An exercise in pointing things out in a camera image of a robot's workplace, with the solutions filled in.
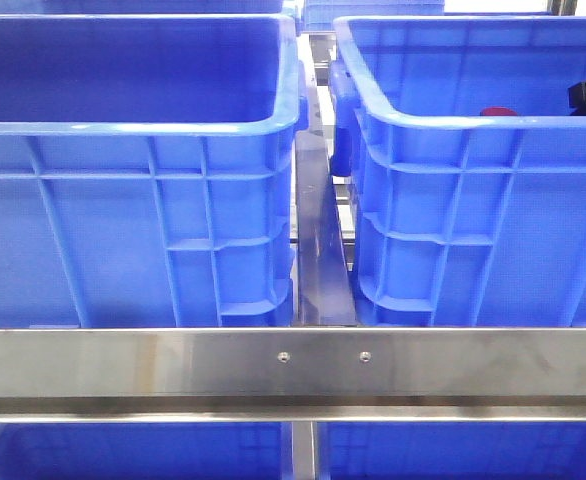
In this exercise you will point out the stainless steel front rail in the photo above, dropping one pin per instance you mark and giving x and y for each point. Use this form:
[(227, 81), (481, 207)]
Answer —
[(292, 374)]

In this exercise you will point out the steel centre divider rail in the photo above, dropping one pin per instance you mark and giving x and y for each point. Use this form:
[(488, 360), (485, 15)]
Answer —
[(324, 293)]

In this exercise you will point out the large blue crate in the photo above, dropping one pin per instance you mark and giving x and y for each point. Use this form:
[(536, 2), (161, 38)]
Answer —
[(145, 170), (462, 219)]

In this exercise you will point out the steel vertical post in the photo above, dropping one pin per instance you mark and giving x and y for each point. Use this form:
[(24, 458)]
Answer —
[(304, 450)]

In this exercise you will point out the lower blue crate right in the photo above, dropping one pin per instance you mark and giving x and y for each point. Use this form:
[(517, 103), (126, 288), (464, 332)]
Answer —
[(453, 450)]

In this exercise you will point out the large blue crate right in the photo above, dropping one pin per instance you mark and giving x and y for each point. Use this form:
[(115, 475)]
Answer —
[(462, 219)]

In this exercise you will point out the rear blue crate left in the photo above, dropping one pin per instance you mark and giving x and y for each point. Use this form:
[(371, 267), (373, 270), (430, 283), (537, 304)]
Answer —
[(149, 7)]

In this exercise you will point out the large blue crate left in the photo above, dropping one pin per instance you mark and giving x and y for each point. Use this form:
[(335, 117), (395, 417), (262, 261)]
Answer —
[(145, 170)]

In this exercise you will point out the red mushroom push button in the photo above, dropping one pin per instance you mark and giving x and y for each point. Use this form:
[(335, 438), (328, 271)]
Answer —
[(498, 111)]

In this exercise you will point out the rear blue crate right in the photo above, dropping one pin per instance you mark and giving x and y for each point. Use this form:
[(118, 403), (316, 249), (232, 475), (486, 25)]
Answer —
[(318, 16)]

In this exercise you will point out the lower blue crate left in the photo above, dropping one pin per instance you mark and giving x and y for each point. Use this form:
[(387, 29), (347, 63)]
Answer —
[(145, 451)]

